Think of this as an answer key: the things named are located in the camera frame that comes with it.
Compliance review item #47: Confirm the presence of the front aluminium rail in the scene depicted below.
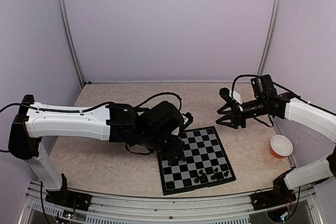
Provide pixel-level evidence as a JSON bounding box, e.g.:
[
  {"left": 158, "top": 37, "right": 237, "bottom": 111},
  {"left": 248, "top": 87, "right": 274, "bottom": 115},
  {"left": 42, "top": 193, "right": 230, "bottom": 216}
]
[{"left": 18, "top": 180, "right": 323, "bottom": 224}]

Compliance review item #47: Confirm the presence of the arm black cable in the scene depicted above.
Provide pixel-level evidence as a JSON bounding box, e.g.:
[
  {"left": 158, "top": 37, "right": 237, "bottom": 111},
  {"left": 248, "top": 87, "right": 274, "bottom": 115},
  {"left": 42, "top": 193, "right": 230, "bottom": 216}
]
[
  {"left": 0, "top": 92, "right": 183, "bottom": 154},
  {"left": 231, "top": 74, "right": 308, "bottom": 104}
]

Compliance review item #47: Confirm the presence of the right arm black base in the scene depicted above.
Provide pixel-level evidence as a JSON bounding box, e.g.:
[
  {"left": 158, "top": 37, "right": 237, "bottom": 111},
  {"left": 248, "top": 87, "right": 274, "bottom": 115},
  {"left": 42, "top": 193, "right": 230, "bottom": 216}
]
[{"left": 250, "top": 177, "right": 297, "bottom": 211}]

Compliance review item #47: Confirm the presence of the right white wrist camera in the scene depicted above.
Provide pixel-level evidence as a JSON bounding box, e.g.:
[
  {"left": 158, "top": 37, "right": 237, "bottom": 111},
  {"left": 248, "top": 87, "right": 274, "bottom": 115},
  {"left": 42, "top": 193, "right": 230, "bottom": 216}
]
[{"left": 219, "top": 88, "right": 243, "bottom": 104}]

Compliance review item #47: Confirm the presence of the right aluminium frame post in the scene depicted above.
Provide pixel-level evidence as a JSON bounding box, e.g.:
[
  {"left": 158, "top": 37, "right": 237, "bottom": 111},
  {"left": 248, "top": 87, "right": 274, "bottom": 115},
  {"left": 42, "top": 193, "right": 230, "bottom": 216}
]
[{"left": 257, "top": 0, "right": 281, "bottom": 75}]

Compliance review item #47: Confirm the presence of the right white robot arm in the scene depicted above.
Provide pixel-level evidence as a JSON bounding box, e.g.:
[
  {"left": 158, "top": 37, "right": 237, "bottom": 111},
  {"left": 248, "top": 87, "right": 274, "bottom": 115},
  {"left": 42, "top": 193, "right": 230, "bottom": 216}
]
[{"left": 216, "top": 74, "right": 335, "bottom": 205}]

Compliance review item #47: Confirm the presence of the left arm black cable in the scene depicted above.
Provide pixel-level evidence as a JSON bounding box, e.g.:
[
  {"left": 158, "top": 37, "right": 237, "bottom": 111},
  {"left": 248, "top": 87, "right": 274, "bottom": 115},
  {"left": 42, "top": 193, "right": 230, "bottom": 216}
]
[{"left": 0, "top": 92, "right": 183, "bottom": 154}]

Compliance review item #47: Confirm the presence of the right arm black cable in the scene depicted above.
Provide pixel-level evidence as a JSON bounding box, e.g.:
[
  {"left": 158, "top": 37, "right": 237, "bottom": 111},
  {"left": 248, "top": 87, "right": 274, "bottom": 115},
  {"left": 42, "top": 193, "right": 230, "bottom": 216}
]
[{"left": 231, "top": 74, "right": 308, "bottom": 104}]

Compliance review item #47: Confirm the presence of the left aluminium frame post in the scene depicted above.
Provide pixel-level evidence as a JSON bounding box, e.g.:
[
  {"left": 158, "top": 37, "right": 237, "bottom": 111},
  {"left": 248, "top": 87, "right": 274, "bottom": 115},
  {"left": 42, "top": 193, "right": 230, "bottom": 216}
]
[{"left": 57, "top": 0, "right": 86, "bottom": 89}]

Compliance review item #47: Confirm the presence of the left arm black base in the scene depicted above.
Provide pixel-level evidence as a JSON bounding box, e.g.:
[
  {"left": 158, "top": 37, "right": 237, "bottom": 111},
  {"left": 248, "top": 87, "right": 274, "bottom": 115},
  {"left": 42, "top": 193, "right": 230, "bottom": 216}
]
[{"left": 46, "top": 173, "right": 92, "bottom": 211}]

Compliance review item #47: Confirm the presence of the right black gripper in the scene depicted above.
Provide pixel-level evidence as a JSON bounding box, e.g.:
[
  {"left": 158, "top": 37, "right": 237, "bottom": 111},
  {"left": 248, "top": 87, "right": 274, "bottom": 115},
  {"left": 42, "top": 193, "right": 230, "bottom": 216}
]
[{"left": 216, "top": 97, "right": 267, "bottom": 129}]

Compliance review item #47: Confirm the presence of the orange white bowl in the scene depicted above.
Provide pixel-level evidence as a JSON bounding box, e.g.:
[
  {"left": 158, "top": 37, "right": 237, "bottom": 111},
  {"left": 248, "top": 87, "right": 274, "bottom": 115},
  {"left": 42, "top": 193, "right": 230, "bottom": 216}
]
[{"left": 270, "top": 135, "right": 293, "bottom": 158}]

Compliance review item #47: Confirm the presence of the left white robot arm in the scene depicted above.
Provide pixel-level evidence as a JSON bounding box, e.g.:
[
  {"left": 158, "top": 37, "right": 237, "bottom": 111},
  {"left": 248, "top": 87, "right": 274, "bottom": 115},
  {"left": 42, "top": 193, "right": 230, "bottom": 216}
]
[{"left": 8, "top": 94, "right": 193, "bottom": 206}]

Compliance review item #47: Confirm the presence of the black grey chess board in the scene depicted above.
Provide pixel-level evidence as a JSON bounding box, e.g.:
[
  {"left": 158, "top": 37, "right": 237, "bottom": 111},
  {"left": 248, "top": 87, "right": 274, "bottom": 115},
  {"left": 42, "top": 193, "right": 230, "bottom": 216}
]
[{"left": 157, "top": 126, "right": 236, "bottom": 196}]

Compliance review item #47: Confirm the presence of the aluminium frame post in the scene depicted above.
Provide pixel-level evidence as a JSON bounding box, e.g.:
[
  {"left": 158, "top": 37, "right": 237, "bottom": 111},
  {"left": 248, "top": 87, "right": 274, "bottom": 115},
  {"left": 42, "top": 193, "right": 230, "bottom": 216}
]
[
  {"left": 57, "top": 0, "right": 86, "bottom": 89},
  {"left": 257, "top": 0, "right": 281, "bottom": 75}
]

